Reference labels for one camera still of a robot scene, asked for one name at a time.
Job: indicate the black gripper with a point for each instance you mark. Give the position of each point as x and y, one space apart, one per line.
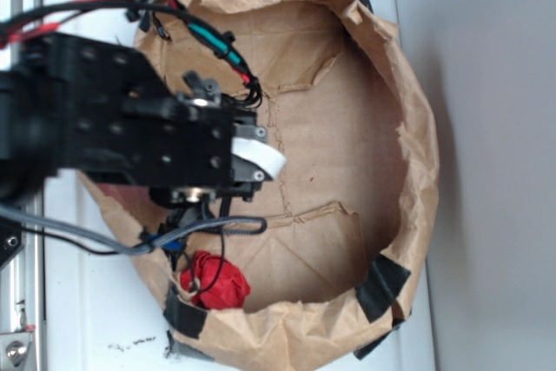
246 178

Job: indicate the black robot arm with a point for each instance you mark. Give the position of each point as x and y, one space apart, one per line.
75 103

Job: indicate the red crumpled paper ball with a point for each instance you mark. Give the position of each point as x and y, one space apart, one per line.
214 282

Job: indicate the brown paper bag tray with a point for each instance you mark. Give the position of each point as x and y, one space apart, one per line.
349 219

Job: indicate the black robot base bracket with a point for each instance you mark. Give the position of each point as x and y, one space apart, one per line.
11 241

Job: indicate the aluminium frame rail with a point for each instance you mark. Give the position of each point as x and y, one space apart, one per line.
22 339

